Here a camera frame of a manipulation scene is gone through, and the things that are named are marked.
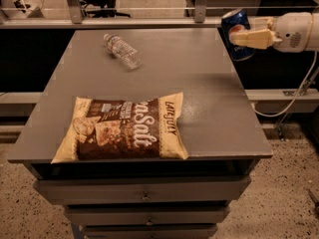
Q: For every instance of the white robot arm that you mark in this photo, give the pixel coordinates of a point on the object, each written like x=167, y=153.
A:
x=314, y=39

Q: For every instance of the grey metal railing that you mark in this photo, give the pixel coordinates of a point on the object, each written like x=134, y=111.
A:
x=71, y=14

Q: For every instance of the grey drawer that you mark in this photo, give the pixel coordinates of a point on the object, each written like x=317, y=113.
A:
x=148, y=215
x=188, y=231
x=142, y=190

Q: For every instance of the top grey drawer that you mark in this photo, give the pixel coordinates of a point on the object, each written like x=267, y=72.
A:
x=142, y=190

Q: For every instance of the grey drawer cabinet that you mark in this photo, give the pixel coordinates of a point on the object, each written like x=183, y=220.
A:
x=217, y=124

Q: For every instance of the brown sea salt chip bag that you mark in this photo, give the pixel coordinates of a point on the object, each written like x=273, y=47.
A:
x=122, y=129

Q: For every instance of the blue pepsi can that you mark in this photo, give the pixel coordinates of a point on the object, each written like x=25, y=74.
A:
x=232, y=21

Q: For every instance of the bottom grey drawer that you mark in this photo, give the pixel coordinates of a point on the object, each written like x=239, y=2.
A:
x=188, y=231

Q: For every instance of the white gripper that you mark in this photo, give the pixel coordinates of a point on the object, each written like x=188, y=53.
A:
x=291, y=32

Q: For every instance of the middle grey drawer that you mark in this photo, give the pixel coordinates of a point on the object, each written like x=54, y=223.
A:
x=148, y=215

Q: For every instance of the clear plastic water bottle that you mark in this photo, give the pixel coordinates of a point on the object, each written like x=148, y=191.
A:
x=122, y=50

